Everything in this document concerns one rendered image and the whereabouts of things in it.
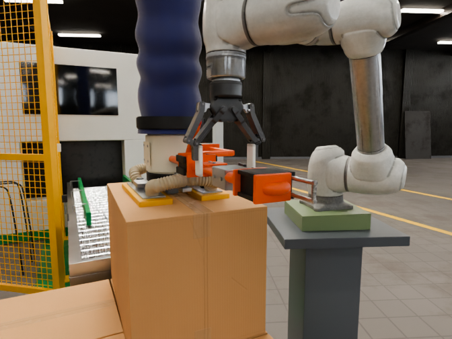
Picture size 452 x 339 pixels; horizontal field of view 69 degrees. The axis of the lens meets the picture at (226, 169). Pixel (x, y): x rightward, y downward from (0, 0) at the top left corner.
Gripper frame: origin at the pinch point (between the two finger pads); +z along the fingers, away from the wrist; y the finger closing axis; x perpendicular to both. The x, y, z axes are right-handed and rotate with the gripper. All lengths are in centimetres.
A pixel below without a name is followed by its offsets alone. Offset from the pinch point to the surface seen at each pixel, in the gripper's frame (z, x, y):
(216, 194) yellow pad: 11.3, -24.9, -8.5
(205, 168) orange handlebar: -0.2, -2.4, 4.3
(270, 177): -1.4, 23.0, 2.6
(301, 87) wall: -150, -909, -740
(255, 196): 1.5, 22.9, 5.6
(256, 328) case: 51, -10, -15
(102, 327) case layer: 53, -35, 27
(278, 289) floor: 108, -118, -99
